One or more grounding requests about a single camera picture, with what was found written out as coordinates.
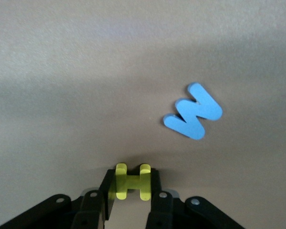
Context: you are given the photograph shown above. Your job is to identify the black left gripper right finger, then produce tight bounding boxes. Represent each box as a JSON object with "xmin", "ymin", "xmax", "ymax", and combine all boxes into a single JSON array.
[{"xmin": 146, "ymin": 168, "xmax": 244, "ymax": 229}]

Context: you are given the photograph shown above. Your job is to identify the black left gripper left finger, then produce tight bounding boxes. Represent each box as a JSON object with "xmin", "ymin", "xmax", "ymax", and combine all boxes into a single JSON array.
[{"xmin": 0, "ymin": 168, "xmax": 117, "ymax": 229}]

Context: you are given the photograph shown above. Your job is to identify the yellow capital letter H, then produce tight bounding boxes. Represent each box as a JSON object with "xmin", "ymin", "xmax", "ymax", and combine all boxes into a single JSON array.
[{"xmin": 108, "ymin": 163, "xmax": 152, "ymax": 201}]

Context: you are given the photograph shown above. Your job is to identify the light blue capital letter M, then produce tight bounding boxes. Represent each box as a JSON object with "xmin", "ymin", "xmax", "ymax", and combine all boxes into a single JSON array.
[{"xmin": 162, "ymin": 82, "xmax": 224, "ymax": 141}]

